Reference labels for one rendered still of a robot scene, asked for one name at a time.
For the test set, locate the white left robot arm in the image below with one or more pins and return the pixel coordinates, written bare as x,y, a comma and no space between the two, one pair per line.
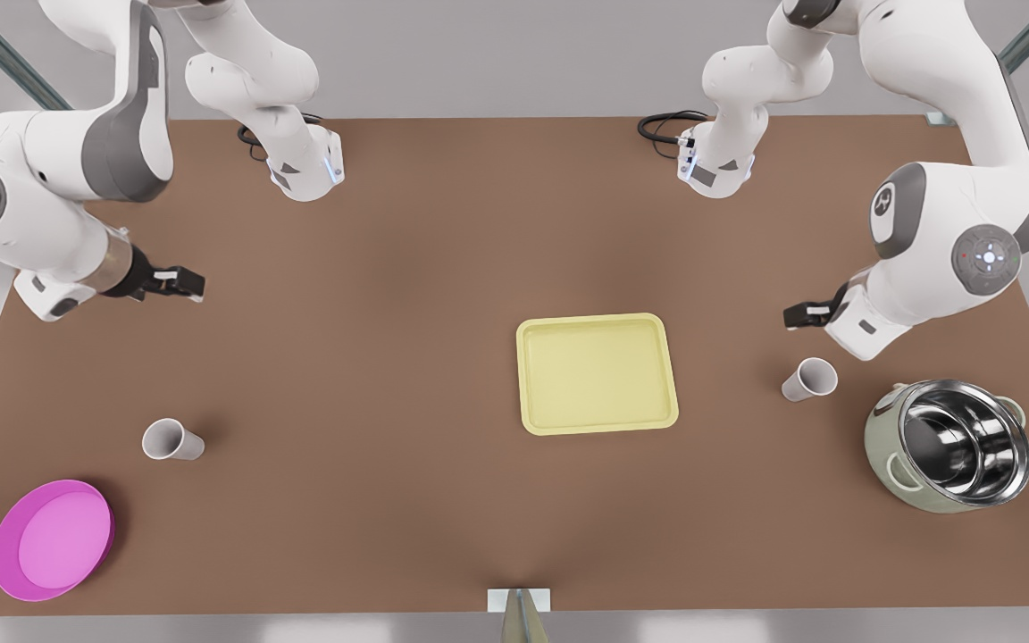
943,205

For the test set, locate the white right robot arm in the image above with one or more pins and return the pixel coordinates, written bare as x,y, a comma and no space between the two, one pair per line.
50,170

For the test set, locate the yellow tray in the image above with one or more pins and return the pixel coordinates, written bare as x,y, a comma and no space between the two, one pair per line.
597,373

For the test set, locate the pink plate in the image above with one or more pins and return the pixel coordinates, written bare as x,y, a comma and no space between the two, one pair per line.
52,539

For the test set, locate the white cup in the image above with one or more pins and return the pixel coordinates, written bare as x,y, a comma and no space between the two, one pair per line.
171,440
809,379

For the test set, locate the silver frame post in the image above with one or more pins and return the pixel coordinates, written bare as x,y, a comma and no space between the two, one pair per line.
1019,45
5,55
521,616

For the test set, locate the green steel pot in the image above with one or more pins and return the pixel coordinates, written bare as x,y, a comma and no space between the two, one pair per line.
949,445

